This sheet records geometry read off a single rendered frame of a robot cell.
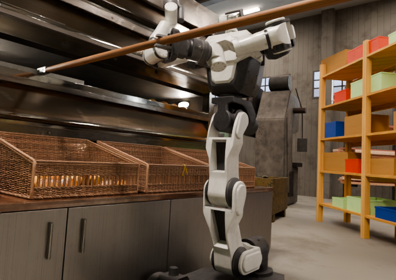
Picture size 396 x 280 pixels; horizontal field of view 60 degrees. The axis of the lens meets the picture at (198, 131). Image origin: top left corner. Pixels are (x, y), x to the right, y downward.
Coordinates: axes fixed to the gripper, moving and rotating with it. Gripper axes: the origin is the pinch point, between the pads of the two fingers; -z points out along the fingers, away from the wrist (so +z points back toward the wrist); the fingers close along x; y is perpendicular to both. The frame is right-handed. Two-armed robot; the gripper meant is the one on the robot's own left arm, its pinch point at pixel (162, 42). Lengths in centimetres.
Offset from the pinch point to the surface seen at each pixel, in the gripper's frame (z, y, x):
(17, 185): -42, 36, 60
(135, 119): 23, 111, 19
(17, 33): -53, 77, -13
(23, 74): -47, 78, 7
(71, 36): -27, 72, -16
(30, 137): -40, 76, 39
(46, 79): -36, 83, 7
